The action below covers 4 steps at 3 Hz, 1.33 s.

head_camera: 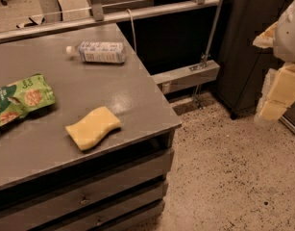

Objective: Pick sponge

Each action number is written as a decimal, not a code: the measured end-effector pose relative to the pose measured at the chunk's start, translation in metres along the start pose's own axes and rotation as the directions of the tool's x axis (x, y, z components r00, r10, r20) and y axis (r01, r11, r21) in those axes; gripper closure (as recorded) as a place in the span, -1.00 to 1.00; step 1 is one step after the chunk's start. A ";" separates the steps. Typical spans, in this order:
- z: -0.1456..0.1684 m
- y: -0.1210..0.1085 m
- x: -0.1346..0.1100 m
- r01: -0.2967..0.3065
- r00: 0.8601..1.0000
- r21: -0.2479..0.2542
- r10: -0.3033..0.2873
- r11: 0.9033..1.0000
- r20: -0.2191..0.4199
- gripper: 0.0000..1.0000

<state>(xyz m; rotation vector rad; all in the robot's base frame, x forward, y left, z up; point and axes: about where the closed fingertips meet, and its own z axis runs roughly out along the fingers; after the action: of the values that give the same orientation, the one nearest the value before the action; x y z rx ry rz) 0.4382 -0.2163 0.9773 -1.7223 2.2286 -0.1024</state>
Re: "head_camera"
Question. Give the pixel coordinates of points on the grey drawer cabinet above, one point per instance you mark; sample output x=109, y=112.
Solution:
x=46, y=182

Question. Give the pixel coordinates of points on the metal railing frame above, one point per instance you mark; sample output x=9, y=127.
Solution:
x=182, y=78

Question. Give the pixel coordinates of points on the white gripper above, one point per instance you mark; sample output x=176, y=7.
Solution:
x=289, y=38

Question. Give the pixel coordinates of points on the dark cabinet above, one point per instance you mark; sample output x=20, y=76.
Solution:
x=242, y=65

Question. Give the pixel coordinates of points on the yellow sponge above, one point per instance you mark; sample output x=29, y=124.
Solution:
x=93, y=127

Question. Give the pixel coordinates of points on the clear plastic water bottle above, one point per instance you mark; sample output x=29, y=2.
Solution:
x=99, y=52

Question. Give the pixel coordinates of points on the green snack bag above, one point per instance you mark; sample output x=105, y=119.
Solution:
x=22, y=97

